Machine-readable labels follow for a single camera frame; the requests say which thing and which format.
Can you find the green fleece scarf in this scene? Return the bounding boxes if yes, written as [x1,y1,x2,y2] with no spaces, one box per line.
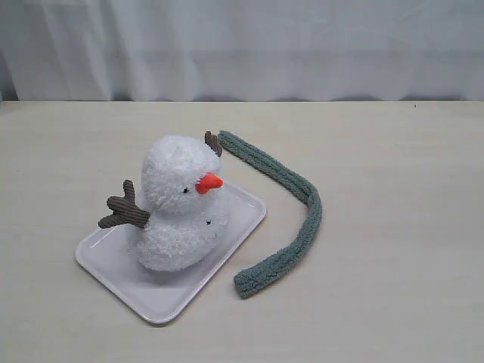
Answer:
[219,130,324,299]

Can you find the white plush snowman toy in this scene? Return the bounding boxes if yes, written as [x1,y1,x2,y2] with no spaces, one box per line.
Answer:
[98,131,230,272]

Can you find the white rectangular plastic tray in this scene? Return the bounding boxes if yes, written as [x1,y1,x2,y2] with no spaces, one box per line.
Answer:
[75,183,267,326]

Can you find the white backdrop curtain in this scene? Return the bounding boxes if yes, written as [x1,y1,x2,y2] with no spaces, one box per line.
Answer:
[1,1,483,101]

